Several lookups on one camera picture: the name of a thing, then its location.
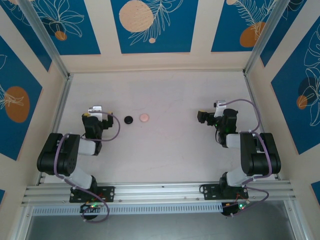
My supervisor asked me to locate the grey metal sheet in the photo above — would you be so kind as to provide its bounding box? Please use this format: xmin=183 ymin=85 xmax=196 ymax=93
xmin=24 ymin=214 xmax=297 ymax=240

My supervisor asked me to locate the aluminium cross rail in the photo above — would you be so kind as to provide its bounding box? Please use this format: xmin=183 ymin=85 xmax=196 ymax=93
xmin=21 ymin=181 xmax=298 ymax=206

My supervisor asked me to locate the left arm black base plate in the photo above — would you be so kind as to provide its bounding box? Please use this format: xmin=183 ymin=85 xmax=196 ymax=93
xmin=69 ymin=186 xmax=116 ymax=203

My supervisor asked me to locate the aluminium frame profile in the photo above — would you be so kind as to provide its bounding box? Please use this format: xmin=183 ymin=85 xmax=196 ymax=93
xmin=9 ymin=203 xmax=35 ymax=240
xmin=283 ymin=199 xmax=308 ymax=240

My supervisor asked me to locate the aluminium corner post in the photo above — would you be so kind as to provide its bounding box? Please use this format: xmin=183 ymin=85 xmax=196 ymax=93
xmin=16 ymin=0 xmax=74 ymax=81
xmin=242 ymin=0 xmax=292 ymax=77

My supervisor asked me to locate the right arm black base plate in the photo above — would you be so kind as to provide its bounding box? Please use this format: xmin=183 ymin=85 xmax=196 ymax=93
xmin=200 ymin=183 xmax=250 ymax=201

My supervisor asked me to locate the grey slotted cable duct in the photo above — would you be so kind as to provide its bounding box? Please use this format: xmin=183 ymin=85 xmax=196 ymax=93
xmin=31 ymin=202 xmax=224 ymax=216

